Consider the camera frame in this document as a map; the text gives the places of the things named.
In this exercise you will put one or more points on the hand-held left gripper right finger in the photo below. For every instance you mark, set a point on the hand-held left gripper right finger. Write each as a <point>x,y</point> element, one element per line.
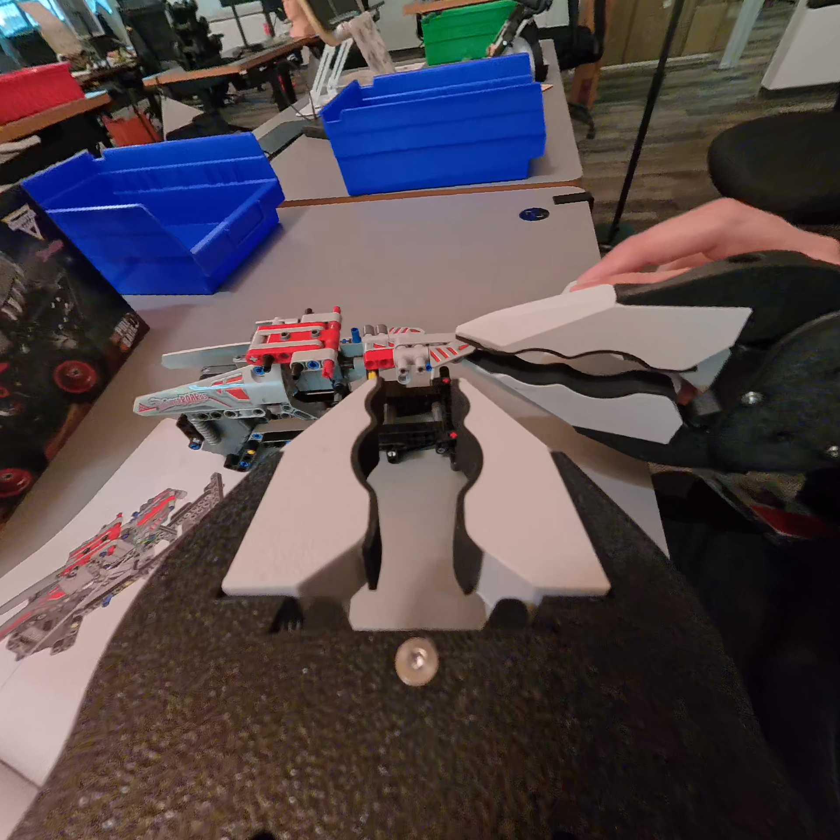
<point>525,518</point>

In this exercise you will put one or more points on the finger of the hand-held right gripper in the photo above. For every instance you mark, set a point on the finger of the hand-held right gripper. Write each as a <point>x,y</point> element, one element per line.
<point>623,328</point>
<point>610,413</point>

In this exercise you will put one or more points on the red plastic bin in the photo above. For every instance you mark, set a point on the red plastic bin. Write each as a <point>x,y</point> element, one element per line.
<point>39,92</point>

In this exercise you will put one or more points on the black office chair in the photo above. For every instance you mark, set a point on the black office chair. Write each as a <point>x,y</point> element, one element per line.
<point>781,164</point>

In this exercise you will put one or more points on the black toy set box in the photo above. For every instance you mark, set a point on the black toy set box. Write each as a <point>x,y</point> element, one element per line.
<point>59,341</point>

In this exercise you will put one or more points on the green plastic bin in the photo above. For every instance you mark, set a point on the green plastic bin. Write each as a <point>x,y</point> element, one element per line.
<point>459,36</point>

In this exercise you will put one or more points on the white cabinet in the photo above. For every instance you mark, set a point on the white cabinet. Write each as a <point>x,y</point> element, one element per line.
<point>807,46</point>

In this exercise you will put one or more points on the open instruction booklet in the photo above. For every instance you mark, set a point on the open instruction booklet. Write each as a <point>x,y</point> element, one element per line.
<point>131,485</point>

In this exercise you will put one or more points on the blue plastic bin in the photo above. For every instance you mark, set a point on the blue plastic bin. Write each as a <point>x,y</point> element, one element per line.
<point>426,144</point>
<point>164,249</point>

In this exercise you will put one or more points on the person's right hand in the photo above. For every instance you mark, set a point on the person's right hand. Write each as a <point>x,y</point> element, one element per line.
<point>709,236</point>

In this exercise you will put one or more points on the wood-top desk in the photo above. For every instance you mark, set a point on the wood-top desk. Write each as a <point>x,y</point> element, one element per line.
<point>223,65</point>
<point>52,115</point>

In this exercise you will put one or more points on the black stand pole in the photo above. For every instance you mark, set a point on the black stand pole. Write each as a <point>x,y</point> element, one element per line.
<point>648,117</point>

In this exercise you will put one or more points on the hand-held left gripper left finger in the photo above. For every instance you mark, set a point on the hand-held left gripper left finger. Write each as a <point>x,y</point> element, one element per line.
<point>302,518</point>

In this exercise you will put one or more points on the toy brick vehicle model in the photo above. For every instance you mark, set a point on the toy brick vehicle model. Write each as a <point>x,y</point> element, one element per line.
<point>295,341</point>

